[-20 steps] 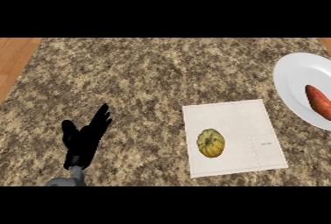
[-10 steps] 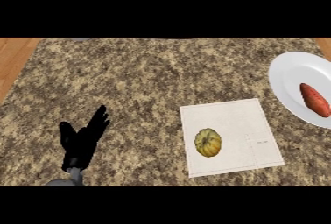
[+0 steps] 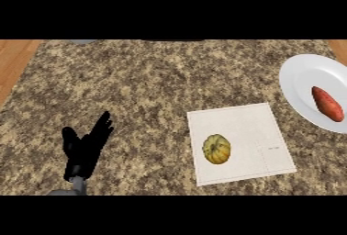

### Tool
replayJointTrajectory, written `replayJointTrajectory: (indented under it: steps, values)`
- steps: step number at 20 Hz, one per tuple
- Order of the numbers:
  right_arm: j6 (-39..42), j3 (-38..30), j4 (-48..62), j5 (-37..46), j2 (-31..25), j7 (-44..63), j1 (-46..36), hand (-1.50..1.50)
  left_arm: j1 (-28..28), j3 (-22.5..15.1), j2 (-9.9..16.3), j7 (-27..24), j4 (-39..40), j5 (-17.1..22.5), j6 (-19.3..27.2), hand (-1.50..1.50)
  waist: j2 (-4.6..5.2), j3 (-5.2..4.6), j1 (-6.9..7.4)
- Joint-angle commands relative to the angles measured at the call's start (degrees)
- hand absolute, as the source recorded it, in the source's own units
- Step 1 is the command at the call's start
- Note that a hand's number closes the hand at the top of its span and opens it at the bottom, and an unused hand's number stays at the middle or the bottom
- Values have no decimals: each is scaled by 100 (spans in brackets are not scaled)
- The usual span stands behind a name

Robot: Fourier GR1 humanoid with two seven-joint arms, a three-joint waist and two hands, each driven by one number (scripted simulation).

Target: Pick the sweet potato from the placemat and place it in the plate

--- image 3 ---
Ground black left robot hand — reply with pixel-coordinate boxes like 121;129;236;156
61;110;115;183

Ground white placemat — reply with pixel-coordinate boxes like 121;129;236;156
186;102;298;187

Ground white plate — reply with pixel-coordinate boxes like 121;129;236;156
278;53;347;134

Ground orange sweet potato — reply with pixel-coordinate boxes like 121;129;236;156
310;85;346;123

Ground yellow-green squash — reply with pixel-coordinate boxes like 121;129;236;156
201;133;232;165

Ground grey round object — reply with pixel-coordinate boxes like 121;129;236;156
67;39;99;46

